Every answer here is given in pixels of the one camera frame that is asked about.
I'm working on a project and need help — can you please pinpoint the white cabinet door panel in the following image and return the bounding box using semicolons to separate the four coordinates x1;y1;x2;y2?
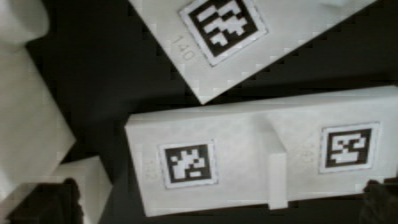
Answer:
124;85;398;217
127;0;378;103

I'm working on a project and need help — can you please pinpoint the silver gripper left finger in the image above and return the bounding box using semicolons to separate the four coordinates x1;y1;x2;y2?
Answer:
5;178;83;224

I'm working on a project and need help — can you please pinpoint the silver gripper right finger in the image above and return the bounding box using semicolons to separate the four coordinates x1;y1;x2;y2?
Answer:
358;180;398;224

